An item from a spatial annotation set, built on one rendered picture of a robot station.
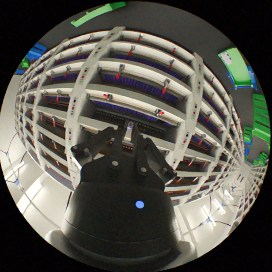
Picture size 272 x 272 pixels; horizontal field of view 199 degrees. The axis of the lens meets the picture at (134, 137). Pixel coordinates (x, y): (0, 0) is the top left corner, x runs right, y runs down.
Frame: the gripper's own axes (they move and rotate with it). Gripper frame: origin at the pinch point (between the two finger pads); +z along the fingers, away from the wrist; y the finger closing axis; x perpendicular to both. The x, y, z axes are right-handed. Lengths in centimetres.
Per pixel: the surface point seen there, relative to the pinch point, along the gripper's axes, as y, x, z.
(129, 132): 1.4, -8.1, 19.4
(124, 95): -6.6, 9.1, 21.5
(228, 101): 100, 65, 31
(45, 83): -100, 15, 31
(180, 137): 31.1, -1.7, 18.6
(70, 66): -56, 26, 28
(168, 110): 17.7, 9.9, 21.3
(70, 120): -35.5, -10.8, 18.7
